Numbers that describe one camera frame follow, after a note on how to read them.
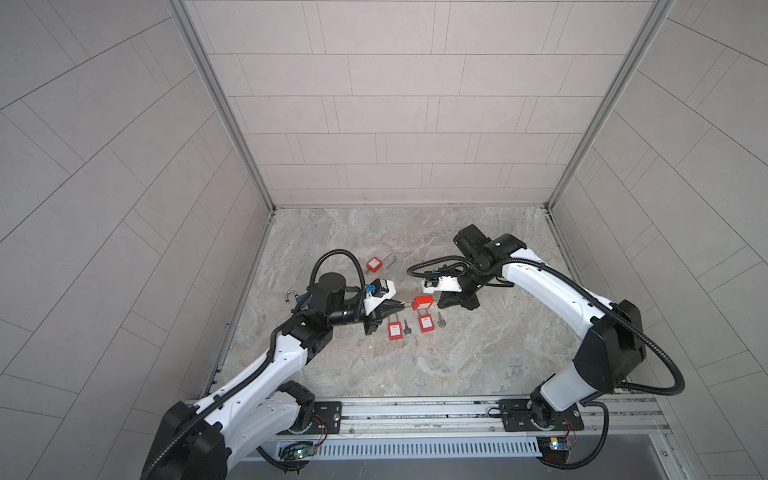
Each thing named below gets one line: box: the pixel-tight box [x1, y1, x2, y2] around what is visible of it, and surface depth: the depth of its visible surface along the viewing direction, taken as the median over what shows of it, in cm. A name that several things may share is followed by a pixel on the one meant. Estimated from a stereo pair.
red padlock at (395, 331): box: [387, 322, 403, 341], surface depth 86 cm
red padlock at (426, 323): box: [418, 314, 435, 333], surface depth 87 cm
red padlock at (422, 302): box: [411, 294, 435, 311], surface depth 71 cm
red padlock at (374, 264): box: [366, 256, 383, 273], surface depth 101 cm
